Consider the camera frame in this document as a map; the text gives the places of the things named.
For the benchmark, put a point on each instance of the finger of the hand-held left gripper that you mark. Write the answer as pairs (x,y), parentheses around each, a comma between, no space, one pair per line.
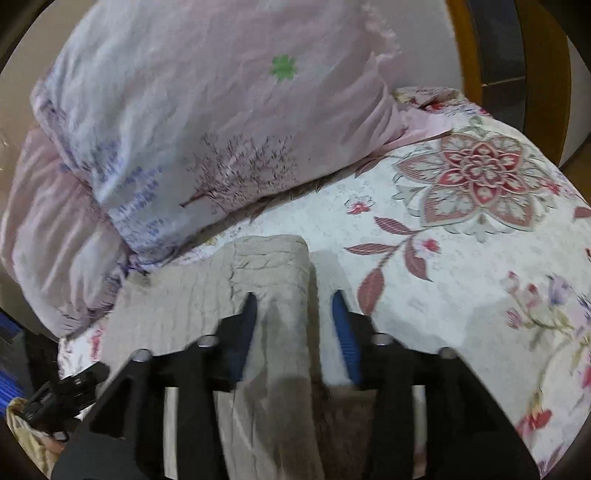
(60,401)

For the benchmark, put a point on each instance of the dark blue cloth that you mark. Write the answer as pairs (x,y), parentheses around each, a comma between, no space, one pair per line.
(11,369)

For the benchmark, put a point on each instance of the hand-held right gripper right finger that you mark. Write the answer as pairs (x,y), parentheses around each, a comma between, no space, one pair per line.
(346,337)

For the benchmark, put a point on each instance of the pink pillow with tree print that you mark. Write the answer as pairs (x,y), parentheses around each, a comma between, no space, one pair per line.
(207,115)

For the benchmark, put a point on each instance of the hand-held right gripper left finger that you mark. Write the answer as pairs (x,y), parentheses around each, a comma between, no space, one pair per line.
(244,334)

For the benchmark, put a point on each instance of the pink pillow with sprig print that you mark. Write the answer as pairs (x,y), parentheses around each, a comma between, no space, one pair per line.
(51,230)

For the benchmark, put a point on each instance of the white floral bed sheet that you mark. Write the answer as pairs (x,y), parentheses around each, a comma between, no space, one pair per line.
(461,300)

